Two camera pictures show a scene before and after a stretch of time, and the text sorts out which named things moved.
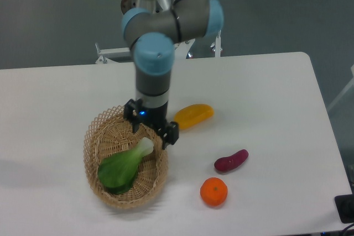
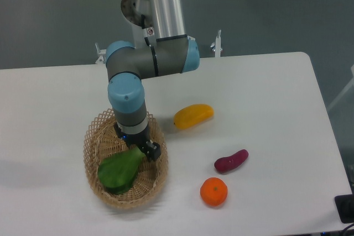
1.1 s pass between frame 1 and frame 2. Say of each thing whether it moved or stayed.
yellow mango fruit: stayed
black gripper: moved
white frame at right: stayed
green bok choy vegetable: stayed
